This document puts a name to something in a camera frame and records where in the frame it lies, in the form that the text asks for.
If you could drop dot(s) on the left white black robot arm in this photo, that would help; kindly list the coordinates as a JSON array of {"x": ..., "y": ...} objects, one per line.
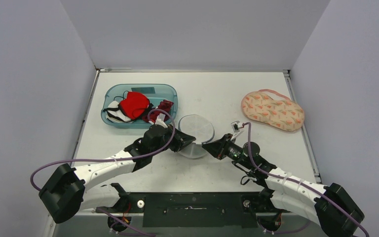
[{"x": 72, "y": 189}]

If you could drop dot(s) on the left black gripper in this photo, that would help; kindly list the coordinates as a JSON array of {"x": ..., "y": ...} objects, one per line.
[{"x": 181, "y": 140}]

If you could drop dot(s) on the peach floral padded bra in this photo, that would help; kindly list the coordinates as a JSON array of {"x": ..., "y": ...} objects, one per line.
[{"x": 274, "y": 109}]

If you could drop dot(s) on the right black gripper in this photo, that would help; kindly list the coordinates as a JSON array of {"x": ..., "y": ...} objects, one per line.
[{"x": 220, "y": 147}]

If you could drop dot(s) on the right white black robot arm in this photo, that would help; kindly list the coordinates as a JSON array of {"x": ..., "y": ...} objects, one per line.
[{"x": 330, "y": 207}]

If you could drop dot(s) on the dark red lace bra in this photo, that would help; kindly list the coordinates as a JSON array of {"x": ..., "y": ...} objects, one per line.
[{"x": 151, "y": 113}]

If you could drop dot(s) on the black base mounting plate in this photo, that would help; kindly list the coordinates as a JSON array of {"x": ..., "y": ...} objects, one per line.
[{"x": 196, "y": 209}]

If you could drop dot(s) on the teal plastic bin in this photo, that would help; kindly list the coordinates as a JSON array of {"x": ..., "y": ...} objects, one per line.
[{"x": 154, "y": 92}]

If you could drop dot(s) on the white black bra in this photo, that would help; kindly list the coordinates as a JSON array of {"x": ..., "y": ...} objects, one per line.
[{"x": 114, "y": 113}]

